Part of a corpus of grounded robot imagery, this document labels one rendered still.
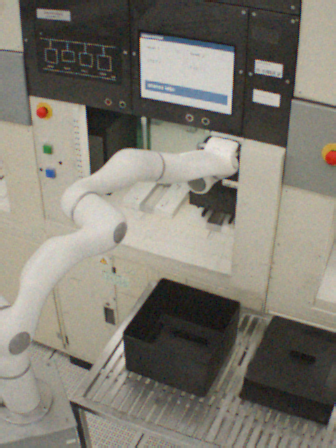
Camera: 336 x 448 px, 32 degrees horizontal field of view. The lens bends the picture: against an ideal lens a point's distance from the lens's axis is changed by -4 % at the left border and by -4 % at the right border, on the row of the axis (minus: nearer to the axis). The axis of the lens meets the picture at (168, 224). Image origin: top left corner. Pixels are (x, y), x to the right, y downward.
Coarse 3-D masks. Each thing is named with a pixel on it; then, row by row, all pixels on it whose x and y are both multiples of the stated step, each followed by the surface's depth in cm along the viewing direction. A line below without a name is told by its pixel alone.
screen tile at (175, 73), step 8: (144, 48) 168; (152, 48) 167; (160, 48) 166; (168, 48) 164; (144, 56) 169; (152, 56) 168; (160, 56) 167; (168, 56) 166; (176, 56) 165; (152, 64) 170; (176, 64) 167; (152, 72) 171; (160, 72) 170; (168, 72) 169; (176, 72) 168; (176, 80) 170
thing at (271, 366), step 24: (264, 336) 184; (288, 336) 183; (312, 336) 183; (264, 360) 176; (288, 360) 176; (312, 360) 174; (264, 384) 169; (288, 384) 169; (312, 384) 168; (288, 408) 171; (312, 408) 166
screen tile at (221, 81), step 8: (192, 56) 163; (200, 56) 162; (208, 56) 161; (216, 56) 160; (200, 64) 163; (208, 64) 162; (216, 64) 161; (224, 64) 160; (192, 72) 166; (224, 72) 162; (192, 80) 168; (200, 80) 167; (208, 80) 165; (216, 80) 164; (224, 80) 163; (216, 88) 166; (224, 88) 165
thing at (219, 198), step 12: (216, 132) 208; (204, 144) 216; (240, 156) 211; (228, 180) 208; (192, 192) 217; (216, 192) 213; (228, 192) 211; (192, 204) 220; (204, 204) 218; (216, 204) 216; (228, 204) 214; (204, 216) 222
